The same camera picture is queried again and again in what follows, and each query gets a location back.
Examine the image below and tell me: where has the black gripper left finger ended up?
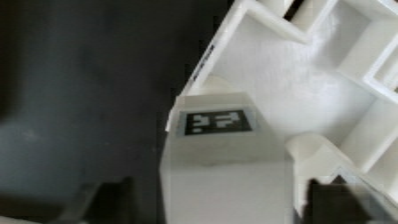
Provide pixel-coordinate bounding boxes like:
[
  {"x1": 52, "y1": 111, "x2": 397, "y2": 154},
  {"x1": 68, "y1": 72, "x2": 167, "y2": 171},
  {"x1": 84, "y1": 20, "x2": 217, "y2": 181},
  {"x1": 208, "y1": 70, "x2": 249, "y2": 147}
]
[{"x1": 59, "y1": 176, "x2": 139, "y2": 224}]

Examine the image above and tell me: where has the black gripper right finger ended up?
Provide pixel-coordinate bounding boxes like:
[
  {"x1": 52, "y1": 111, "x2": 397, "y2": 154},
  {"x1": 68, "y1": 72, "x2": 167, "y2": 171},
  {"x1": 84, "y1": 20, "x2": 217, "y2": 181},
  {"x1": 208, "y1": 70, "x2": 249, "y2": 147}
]
[{"x1": 302, "y1": 179, "x2": 372, "y2": 224}]

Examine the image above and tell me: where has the white small chair post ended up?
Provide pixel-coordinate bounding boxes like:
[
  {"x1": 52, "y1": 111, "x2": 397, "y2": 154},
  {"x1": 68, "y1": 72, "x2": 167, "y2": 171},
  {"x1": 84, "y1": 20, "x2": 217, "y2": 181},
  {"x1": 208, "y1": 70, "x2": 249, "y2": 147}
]
[{"x1": 160, "y1": 92, "x2": 295, "y2": 224}]

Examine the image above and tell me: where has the white chair seat part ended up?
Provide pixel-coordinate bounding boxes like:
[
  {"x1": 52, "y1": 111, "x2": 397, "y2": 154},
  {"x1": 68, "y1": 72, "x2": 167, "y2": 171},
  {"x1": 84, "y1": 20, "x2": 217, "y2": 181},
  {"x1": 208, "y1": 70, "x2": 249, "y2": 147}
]
[{"x1": 183, "y1": 0, "x2": 398, "y2": 189}]

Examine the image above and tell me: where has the white chair leg block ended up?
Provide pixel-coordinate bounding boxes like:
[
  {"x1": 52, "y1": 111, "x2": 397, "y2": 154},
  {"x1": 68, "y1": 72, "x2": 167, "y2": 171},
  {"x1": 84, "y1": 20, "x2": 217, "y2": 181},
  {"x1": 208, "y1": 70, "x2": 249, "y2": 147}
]
[{"x1": 286, "y1": 133, "x2": 398, "y2": 224}]

